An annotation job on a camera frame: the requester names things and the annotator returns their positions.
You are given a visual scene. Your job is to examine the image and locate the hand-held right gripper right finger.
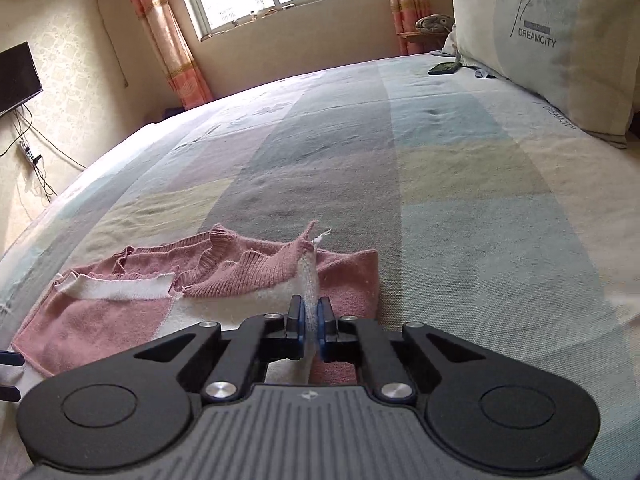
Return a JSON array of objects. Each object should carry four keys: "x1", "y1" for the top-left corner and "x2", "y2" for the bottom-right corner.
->
[{"x1": 317, "y1": 296, "x2": 493, "y2": 403}]

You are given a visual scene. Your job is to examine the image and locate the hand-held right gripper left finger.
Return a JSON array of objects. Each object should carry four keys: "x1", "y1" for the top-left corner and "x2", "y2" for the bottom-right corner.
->
[{"x1": 134, "y1": 296, "x2": 306, "y2": 403}]

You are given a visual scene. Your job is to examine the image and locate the pink and white knit sweater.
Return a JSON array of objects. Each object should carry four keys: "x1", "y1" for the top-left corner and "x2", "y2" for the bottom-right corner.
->
[{"x1": 11, "y1": 220, "x2": 380, "y2": 386}]

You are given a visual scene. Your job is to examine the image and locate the bed with striped sheet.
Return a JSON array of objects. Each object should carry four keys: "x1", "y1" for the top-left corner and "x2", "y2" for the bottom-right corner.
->
[{"x1": 0, "y1": 52, "x2": 640, "y2": 480}]

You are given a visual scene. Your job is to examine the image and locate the small wooden bedside stand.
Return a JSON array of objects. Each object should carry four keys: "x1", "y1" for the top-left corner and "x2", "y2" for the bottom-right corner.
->
[{"x1": 396, "y1": 31, "x2": 451, "y2": 56}]

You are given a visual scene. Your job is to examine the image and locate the orange patterned curtain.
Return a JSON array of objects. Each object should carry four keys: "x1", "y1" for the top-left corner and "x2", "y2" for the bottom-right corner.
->
[
  {"x1": 380, "y1": 0, "x2": 433, "y2": 56},
  {"x1": 117, "y1": 0, "x2": 213, "y2": 111}
]

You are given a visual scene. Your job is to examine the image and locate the grey-green bundle on stand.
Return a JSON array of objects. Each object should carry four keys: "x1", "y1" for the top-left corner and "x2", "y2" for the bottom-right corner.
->
[{"x1": 415, "y1": 15, "x2": 455, "y2": 34}]

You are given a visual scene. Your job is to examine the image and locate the large printed pastel pillow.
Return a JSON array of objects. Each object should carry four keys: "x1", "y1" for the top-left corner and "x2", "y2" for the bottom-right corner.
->
[{"x1": 450, "y1": 0, "x2": 640, "y2": 148}]

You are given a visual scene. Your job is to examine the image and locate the black television cables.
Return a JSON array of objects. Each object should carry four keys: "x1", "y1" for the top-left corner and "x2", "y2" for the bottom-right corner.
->
[{"x1": 0, "y1": 107, "x2": 87, "y2": 201}]

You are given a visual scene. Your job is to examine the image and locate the wall-mounted black television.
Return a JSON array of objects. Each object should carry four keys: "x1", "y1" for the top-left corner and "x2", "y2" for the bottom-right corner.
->
[{"x1": 0, "y1": 42, "x2": 44, "y2": 118}]

